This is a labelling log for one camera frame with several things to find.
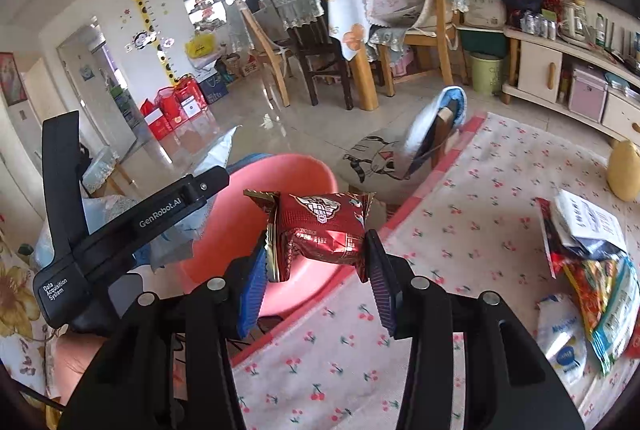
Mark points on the red white packet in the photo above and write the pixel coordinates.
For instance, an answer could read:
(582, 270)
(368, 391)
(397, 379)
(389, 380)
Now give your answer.
(550, 240)

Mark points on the red foil candy wrapper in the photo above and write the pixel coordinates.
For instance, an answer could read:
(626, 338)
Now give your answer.
(315, 230)

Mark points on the yellow bag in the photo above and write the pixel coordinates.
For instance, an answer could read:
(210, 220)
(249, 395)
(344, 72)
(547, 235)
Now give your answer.
(200, 45)

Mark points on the stool with blue cover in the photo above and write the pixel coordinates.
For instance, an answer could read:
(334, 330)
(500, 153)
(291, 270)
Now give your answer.
(430, 130)

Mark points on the dining table orange print cloth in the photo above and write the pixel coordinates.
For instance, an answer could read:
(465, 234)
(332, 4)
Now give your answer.
(350, 20)

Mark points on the framed red picture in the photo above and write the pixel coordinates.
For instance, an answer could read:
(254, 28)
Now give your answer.
(12, 77)

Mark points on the pink storage box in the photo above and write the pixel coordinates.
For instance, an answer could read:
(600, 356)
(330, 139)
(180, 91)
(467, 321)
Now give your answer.
(587, 95)

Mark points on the pink plastic bin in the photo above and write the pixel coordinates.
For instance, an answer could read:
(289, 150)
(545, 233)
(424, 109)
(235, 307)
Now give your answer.
(300, 180)

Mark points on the floral sofa cover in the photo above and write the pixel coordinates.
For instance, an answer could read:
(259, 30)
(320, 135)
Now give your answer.
(20, 310)

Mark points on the white glass kettle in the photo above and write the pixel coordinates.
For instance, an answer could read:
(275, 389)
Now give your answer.
(575, 22)

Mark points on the green waste bin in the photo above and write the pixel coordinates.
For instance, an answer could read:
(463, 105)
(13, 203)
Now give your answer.
(485, 75)

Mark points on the red yellow snack packet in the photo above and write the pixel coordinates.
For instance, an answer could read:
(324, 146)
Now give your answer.
(587, 295)

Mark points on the green label water bottle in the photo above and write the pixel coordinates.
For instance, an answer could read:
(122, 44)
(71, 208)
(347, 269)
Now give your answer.
(600, 32)

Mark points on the white TV cabinet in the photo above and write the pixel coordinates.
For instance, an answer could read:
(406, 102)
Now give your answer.
(540, 65)

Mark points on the red gift box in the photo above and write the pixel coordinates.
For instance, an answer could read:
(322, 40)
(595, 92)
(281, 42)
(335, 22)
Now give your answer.
(157, 122)
(187, 102)

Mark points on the green storage box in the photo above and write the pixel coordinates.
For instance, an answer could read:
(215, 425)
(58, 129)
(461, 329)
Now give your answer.
(482, 41)

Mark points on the white blue milk bag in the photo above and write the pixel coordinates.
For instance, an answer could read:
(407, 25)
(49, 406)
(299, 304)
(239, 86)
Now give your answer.
(585, 220)

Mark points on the wooden chair with draped cloths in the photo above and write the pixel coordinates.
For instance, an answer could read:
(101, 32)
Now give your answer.
(440, 10)

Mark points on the cat print floor mat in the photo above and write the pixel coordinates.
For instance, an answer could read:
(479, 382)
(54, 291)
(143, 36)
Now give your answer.
(370, 160)

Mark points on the row of small bottles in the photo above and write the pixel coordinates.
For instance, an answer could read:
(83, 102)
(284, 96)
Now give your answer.
(537, 26)

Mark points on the light wooden chair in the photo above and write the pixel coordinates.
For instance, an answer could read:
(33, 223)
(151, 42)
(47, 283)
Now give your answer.
(267, 50)

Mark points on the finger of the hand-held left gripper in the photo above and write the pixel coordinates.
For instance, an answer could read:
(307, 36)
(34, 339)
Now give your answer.
(205, 187)

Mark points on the giraffe wall sticker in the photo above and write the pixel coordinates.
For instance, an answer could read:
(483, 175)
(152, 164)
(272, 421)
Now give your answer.
(145, 25)

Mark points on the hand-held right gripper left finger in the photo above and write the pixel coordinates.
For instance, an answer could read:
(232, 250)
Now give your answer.
(250, 295)

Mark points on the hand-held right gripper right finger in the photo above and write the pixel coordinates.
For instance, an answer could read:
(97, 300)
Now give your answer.
(382, 290)

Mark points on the lace covered small table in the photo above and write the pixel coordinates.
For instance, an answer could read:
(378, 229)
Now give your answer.
(105, 167)

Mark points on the white blue milk pouch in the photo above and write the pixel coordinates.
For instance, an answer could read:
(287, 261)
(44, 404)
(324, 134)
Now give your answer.
(562, 340)

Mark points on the white printed sack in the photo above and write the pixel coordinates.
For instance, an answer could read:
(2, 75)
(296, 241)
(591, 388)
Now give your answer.
(485, 2)

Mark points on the large white plastic packet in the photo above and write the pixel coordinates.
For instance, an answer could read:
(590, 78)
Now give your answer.
(620, 310)

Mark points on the cherry print tablecloth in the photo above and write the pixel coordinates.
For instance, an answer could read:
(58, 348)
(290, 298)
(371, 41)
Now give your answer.
(450, 235)

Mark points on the yellow pomelo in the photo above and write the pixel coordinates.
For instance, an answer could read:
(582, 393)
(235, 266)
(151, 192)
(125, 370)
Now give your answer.
(625, 170)

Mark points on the dark wooden chair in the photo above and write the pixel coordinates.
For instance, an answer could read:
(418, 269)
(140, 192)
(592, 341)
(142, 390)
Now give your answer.
(310, 45)

